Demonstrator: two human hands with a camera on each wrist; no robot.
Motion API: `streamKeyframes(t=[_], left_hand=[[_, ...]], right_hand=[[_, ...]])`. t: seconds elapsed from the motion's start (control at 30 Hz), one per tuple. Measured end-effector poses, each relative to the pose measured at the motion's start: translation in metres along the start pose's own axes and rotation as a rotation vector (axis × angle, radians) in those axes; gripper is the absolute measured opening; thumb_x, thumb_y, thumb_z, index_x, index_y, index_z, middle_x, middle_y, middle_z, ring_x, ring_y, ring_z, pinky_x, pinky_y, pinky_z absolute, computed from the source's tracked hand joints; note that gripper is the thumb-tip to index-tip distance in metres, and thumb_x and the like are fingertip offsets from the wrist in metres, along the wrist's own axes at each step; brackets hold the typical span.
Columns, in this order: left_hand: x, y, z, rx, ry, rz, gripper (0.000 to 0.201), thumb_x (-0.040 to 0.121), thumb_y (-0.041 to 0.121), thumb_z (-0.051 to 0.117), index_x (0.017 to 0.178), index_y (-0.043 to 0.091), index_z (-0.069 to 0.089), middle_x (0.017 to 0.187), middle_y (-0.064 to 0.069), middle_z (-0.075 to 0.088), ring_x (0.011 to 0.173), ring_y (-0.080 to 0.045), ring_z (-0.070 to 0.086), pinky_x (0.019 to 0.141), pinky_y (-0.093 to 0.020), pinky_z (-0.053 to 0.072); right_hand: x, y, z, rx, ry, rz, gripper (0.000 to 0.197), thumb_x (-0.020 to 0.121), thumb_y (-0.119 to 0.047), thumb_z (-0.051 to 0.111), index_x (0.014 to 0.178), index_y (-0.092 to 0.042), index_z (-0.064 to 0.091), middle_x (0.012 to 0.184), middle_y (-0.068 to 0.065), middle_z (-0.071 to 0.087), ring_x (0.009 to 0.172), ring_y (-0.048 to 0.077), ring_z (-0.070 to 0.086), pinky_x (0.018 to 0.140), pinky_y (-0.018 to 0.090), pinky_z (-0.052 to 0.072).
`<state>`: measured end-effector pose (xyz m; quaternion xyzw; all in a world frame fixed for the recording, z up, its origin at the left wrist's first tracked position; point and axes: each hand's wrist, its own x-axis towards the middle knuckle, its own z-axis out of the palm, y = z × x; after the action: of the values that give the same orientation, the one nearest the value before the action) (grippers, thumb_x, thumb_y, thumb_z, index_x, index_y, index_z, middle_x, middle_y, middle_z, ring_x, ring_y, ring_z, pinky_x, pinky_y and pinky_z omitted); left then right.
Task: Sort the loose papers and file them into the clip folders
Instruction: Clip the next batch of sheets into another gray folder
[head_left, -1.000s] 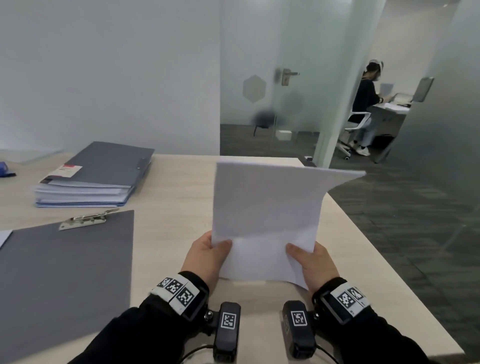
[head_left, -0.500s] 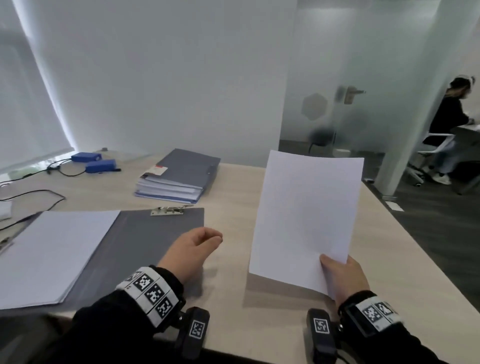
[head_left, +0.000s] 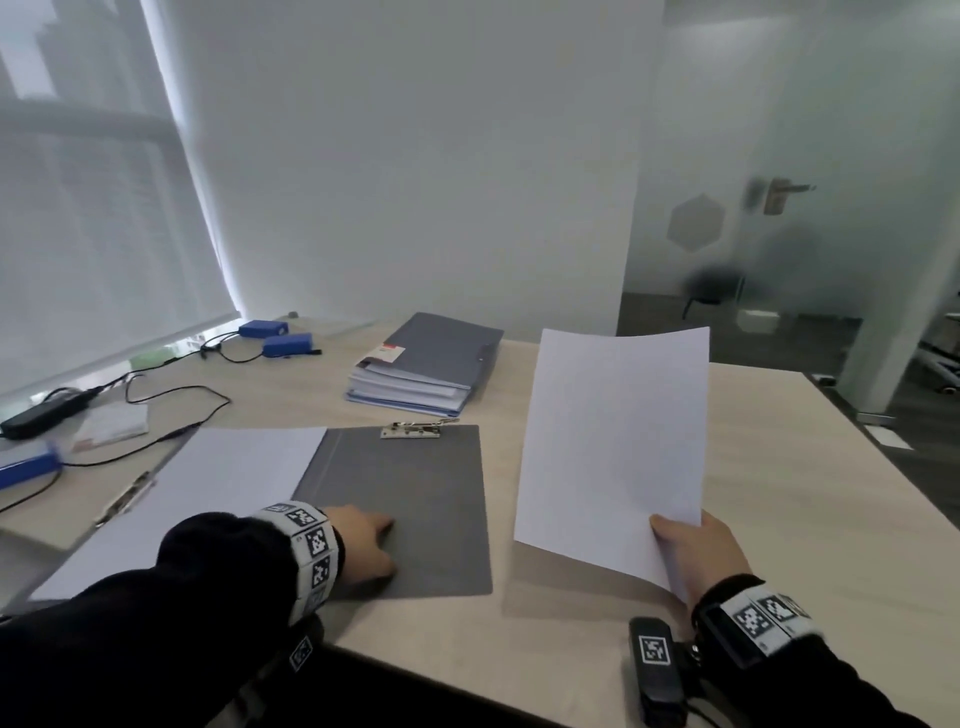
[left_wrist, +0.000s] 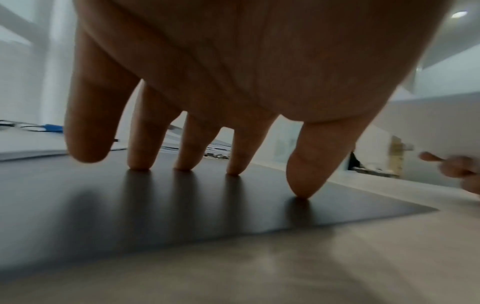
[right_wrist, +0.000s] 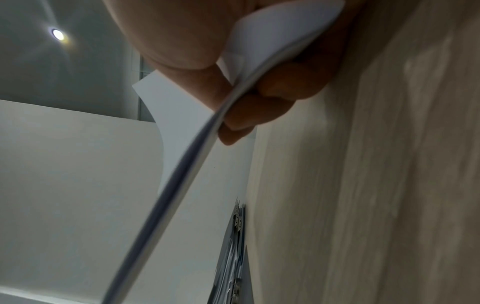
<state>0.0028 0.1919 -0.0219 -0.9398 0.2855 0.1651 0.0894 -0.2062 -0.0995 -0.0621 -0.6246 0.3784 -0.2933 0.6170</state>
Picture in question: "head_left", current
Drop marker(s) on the person's left hand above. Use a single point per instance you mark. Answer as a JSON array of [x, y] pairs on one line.
[[360, 544]]

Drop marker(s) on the person's right hand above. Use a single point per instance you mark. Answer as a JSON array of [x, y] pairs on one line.
[[705, 559]]

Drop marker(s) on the pile of white paper sheets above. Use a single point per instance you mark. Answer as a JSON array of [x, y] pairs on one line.
[[615, 450]]

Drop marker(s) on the blue folder with dark logo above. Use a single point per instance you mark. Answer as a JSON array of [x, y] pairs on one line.
[[405, 407]]

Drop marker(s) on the person's right forearm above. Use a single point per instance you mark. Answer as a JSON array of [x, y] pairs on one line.
[[825, 690]]

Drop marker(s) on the person's left forearm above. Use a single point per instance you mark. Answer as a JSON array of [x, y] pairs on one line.
[[150, 637]]

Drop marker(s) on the white wristband with black markers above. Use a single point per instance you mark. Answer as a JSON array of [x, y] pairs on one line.
[[757, 619], [315, 547]]

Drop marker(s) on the blue battery pack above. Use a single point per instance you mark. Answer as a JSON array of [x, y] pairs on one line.
[[262, 328], [287, 345]]

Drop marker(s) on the white floor sticker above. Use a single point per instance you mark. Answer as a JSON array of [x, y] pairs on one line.
[[890, 438]]

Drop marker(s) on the white box behind glass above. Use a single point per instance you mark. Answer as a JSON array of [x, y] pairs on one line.
[[757, 321]]

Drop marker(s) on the dark chair behind glass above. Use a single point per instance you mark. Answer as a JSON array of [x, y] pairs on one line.
[[712, 285]]

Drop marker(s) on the white card with red print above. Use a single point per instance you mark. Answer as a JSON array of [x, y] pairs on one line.
[[112, 426]]

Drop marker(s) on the white office chair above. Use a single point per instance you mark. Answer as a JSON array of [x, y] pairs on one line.
[[941, 360]]

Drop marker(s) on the gray hexagon sticker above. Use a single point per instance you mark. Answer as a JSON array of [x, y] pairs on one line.
[[696, 222]]

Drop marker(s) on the blue box with white label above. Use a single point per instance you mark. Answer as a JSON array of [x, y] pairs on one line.
[[26, 469]]

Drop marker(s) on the black power adapter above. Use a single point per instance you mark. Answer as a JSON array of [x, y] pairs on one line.
[[41, 416]]

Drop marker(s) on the white roller blind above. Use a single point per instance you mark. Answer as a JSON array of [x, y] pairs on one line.
[[97, 225]]

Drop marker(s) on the frosted glass door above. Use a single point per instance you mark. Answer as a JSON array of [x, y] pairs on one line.
[[825, 112]]

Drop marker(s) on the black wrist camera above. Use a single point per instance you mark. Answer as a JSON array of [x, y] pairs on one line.
[[656, 667], [304, 649]]

